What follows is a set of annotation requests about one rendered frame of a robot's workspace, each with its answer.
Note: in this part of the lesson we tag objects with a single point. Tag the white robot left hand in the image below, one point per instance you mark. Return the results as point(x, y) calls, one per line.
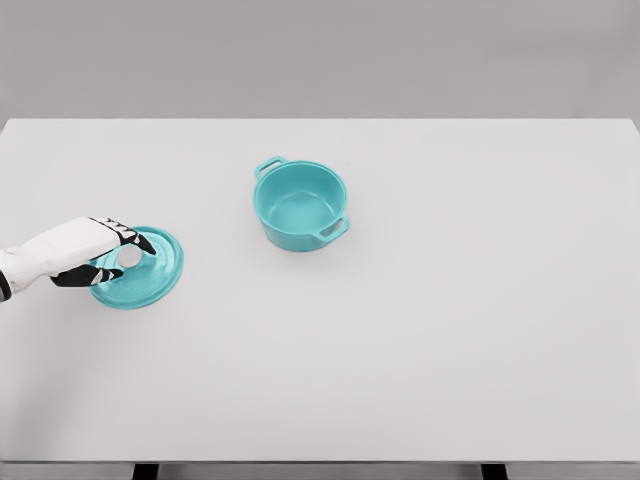
point(75, 245)

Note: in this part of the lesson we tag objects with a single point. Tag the teal pot lid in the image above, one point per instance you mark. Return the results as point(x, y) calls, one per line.
point(150, 280)

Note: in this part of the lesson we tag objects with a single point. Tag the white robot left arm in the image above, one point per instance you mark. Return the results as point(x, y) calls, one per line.
point(12, 270)

